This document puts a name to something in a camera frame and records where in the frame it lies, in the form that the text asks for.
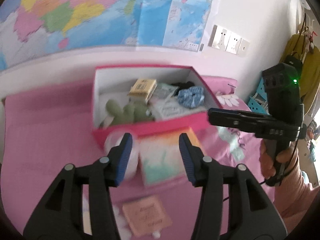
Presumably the yellow barcode pack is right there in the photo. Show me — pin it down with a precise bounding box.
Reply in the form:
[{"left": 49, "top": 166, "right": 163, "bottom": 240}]
[{"left": 128, "top": 79, "right": 157, "bottom": 104}]

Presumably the green plush turtle toy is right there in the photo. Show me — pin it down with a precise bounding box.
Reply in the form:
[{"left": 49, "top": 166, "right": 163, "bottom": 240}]
[{"left": 99, "top": 99, "right": 155, "bottom": 128}]

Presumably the white barcode tissue pack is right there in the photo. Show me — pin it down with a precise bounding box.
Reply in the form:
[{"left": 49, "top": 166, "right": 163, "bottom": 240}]
[{"left": 151, "top": 97, "right": 190, "bottom": 120}]

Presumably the white round soft pack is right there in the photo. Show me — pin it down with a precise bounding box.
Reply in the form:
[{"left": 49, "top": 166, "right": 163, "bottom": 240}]
[{"left": 104, "top": 129, "right": 139, "bottom": 185}]

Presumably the person's right hand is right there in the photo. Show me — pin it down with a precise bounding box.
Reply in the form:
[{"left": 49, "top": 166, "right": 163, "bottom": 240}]
[{"left": 260, "top": 141, "right": 299, "bottom": 181}]

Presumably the blue perforated plastic basket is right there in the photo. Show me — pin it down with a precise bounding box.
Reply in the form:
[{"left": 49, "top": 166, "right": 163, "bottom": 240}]
[{"left": 247, "top": 78, "right": 268, "bottom": 114}]

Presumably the blue white scrunchie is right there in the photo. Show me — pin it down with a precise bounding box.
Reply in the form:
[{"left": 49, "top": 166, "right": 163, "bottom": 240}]
[{"left": 177, "top": 86, "right": 205, "bottom": 109}]

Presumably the black scrunchie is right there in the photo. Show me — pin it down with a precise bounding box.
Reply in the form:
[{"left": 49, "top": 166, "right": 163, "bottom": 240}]
[{"left": 171, "top": 81, "right": 195, "bottom": 93}]

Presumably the peach pink small pack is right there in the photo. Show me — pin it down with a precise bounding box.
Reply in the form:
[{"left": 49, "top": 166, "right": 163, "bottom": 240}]
[{"left": 122, "top": 195, "right": 172, "bottom": 237}]

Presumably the pink bed sheet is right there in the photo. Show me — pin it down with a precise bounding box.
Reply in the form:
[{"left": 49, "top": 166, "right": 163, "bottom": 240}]
[{"left": 0, "top": 76, "right": 276, "bottom": 240}]

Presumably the pastel rainbow tissue pack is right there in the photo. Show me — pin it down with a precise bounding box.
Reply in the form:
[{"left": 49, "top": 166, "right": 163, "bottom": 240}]
[{"left": 139, "top": 127, "right": 202, "bottom": 187}]

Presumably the pink white storage box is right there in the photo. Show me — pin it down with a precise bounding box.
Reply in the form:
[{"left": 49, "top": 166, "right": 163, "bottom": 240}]
[{"left": 92, "top": 65, "right": 222, "bottom": 147}]

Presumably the white wall socket panel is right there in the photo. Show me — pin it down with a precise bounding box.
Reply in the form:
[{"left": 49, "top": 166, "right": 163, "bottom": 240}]
[{"left": 208, "top": 25, "right": 229, "bottom": 51}]

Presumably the colourful wall map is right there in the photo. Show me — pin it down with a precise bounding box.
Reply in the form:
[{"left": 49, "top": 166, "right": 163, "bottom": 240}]
[{"left": 1, "top": 0, "right": 212, "bottom": 70}]

